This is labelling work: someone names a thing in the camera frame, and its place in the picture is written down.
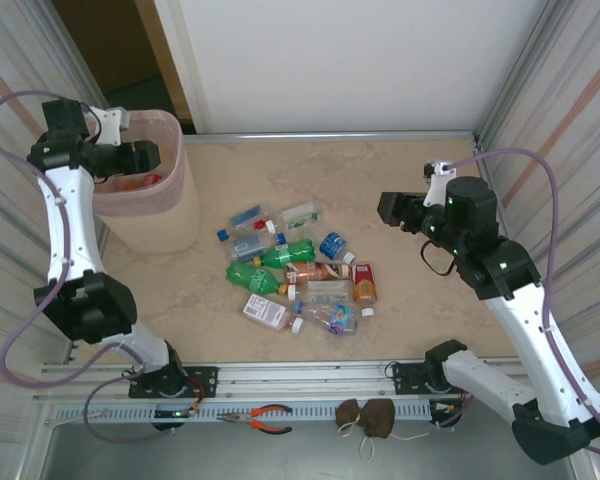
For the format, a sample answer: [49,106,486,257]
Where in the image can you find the crushed bottle dark blue label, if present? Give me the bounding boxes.
[318,230,357,265]

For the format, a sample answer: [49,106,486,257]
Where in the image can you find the pink beige waste bin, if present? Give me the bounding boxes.
[90,110,201,255]

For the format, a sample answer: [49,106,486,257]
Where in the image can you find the amber tea bottle red label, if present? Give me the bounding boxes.
[352,263,381,320]

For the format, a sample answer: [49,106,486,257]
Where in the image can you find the clear bottle green label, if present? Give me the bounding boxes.
[264,201,324,235]

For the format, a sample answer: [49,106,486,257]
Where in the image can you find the brown label bottle white cap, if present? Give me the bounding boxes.
[284,260,354,285]

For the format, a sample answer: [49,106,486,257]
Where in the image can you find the clear square bottle white cap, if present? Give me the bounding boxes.
[285,279,355,305]

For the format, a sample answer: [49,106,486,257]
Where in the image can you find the green bottle yellow cap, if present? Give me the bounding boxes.
[224,260,289,297]
[252,238,316,269]

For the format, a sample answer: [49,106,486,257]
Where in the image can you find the clear bottle colourful purple label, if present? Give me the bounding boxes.
[292,301,361,339]

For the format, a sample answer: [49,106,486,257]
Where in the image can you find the clear bottle grey blue label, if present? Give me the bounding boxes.
[228,232,288,263]

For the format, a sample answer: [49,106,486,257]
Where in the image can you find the flat clear bottle blue cap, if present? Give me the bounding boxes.
[216,203,276,242]

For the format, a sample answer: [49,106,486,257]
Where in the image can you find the brown wooden door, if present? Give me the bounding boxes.
[133,0,197,135]

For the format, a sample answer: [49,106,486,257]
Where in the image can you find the brown cloth pouch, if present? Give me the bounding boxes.
[334,398,367,439]
[355,398,430,462]

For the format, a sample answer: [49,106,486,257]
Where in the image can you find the small circuit board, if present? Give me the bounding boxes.
[153,407,199,420]

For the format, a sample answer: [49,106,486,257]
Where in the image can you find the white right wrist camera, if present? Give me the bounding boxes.
[423,158,460,207]

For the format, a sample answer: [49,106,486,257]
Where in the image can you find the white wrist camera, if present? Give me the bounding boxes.
[90,106,131,147]
[423,158,460,207]

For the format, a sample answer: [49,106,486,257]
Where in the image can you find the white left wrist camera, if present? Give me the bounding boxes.
[90,106,131,147]

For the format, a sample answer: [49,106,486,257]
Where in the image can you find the thin black cable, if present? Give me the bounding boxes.
[418,238,461,277]

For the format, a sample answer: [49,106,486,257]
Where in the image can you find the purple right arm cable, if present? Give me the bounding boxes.
[453,147,600,459]

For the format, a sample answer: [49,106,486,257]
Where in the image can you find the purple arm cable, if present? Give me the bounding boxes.
[0,89,176,444]
[453,147,600,459]

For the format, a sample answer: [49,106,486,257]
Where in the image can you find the aluminium frame post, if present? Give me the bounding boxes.
[27,0,111,114]
[472,0,571,146]

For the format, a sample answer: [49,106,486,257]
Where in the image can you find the aluminium table edge rail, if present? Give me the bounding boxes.
[182,130,476,146]

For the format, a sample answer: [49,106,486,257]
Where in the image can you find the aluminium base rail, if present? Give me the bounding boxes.
[32,360,536,404]

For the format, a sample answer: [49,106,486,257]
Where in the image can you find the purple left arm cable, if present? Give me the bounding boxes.
[0,89,176,444]

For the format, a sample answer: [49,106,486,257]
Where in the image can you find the grey slotted cable duct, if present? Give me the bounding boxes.
[47,399,464,426]

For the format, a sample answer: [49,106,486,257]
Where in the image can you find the orange handled pliers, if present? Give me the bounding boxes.
[215,403,294,434]

